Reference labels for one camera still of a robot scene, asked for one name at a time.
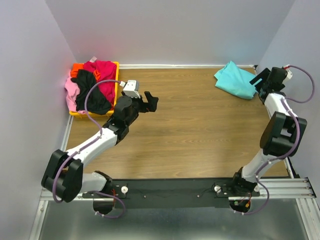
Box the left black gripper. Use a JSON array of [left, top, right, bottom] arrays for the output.
[[122, 90, 159, 127]]

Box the turquoise t shirt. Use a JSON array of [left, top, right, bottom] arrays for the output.
[[214, 61, 257, 100]]

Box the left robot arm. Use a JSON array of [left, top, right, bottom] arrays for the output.
[[41, 91, 159, 203]]

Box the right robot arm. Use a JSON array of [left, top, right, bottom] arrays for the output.
[[229, 65, 307, 196]]

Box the black t shirt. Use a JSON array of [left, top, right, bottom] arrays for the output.
[[70, 69, 113, 116]]

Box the magenta t shirt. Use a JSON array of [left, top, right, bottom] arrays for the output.
[[84, 60, 117, 104]]

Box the yellow plastic bin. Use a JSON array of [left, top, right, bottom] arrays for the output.
[[64, 60, 119, 118]]

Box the pink t shirt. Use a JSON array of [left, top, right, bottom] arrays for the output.
[[64, 70, 87, 115]]

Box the orange t shirt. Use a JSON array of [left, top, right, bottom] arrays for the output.
[[70, 63, 101, 80]]

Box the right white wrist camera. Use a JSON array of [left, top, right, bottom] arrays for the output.
[[283, 65, 293, 83]]

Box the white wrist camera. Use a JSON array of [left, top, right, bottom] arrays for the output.
[[283, 65, 293, 83], [119, 80, 140, 99]]

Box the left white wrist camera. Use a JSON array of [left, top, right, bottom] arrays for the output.
[[119, 80, 140, 99]]

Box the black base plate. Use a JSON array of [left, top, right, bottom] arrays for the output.
[[82, 177, 260, 216]]

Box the aluminium frame rail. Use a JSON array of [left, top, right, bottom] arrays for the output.
[[28, 114, 320, 240]]

